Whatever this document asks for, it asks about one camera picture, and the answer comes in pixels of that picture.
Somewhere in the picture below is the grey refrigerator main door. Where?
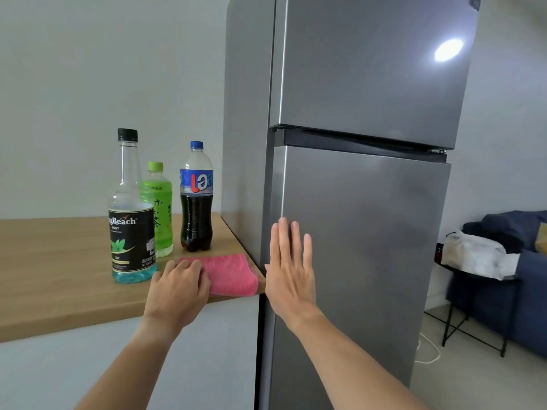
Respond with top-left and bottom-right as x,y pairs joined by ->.
258,145 -> 452,410

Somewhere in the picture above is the person's left hand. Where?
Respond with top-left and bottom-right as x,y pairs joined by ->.
143,259 -> 212,333

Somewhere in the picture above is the white floor cable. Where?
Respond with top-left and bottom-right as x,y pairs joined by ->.
414,331 -> 441,364

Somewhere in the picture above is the clear syrup bottle black label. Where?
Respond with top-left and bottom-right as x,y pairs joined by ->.
107,128 -> 158,284

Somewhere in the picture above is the grey two-door refrigerator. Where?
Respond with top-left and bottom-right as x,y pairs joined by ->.
221,0 -> 481,410

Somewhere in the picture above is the person's right forearm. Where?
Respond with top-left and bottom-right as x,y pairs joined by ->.
282,307 -> 432,410

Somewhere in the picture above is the black round side table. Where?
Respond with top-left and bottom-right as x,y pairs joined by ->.
434,243 -> 523,358

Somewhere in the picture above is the cola bottle blue label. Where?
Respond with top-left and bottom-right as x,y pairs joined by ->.
179,141 -> 214,253

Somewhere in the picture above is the grey refrigerator freezer door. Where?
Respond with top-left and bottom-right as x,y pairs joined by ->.
269,0 -> 481,151

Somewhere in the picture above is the black garment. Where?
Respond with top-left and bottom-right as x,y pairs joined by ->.
463,221 -> 524,253

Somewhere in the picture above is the pink cleaning cloth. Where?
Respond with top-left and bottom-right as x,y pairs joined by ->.
177,253 -> 259,298

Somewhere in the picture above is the dark blue sofa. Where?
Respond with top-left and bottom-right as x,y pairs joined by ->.
446,210 -> 547,359

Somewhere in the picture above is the green tea bottle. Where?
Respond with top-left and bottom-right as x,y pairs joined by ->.
139,161 -> 174,258

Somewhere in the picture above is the person's right hand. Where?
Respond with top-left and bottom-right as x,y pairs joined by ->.
264,217 -> 323,333

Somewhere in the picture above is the white plastic bag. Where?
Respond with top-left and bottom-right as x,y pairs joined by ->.
441,229 -> 521,281

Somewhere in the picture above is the person's left forearm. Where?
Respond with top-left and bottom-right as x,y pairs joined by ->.
75,313 -> 184,410

